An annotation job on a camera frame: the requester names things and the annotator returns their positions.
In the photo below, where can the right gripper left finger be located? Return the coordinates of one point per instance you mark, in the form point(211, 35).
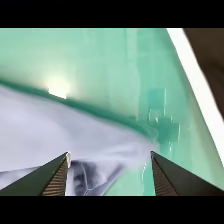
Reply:
point(40, 181)

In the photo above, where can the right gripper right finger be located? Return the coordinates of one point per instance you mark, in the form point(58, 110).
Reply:
point(180, 181)

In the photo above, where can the purple garment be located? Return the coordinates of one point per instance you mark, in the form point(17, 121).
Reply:
point(50, 133)

